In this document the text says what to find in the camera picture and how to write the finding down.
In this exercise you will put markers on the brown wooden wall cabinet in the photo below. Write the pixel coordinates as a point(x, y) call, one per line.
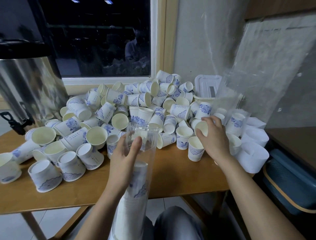
point(281, 6)

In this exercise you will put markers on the pile of paper cups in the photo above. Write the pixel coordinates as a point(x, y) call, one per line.
point(98, 118)

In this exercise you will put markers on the person's right hand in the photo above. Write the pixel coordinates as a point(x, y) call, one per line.
point(217, 143)

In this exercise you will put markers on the stainless steel water dispenser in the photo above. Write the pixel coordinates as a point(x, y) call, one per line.
point(29, 84)

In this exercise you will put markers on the white plastic lid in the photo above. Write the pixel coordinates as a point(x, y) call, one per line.
point(207, 85)

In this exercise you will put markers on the single blue-printed paper cup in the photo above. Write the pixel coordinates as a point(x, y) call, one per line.
point(201, 127)

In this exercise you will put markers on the clear plastic bag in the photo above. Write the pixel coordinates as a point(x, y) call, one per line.
point(276, 64)

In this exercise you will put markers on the dark wooden side counter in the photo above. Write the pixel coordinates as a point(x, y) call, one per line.
point(296, 143)

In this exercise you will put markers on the nested stack of paper cups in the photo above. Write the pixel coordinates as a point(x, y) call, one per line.
point(234, 146)
point(131, 207)

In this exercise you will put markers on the clear plastic cup dispenser tube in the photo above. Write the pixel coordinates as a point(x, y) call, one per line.
point(143, 148)

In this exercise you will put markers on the person's left hand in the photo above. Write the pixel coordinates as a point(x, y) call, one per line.
point(123, 165)

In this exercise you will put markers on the white framed window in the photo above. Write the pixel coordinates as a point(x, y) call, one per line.
point(98, 34)

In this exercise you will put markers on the person's left forearm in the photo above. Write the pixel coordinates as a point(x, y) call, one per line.
point(101, 215)

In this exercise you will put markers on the person's right forearm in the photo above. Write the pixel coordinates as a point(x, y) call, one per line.
point(256, 202)

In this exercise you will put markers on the person's blue jeans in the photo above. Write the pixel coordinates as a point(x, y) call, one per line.
point(173, 225)

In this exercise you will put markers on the blue bin with tan rim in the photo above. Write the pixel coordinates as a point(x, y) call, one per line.
point(291, 183)

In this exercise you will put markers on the wooden table leg frame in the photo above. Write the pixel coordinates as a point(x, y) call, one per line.
point(34, 225)

